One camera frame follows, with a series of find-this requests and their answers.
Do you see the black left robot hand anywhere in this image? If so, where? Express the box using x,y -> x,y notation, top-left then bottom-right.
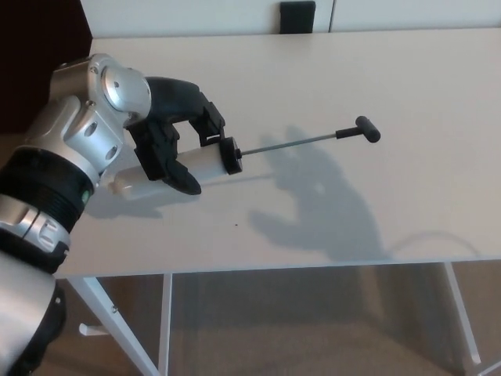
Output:
124,76 -> 226,196

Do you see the white air pump black handle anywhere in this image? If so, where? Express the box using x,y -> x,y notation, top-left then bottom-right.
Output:
107,116 -> 383,201

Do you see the dark brown cabinet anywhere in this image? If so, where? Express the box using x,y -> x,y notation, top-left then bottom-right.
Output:
0,0 -> 93,135

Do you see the white hook peg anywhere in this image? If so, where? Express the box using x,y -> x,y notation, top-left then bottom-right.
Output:
79,323 -> 109,337

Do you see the white metal desk leg frame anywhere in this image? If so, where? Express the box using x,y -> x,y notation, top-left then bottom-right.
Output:
444,261 -> 483,367
68,273 -> 174,376

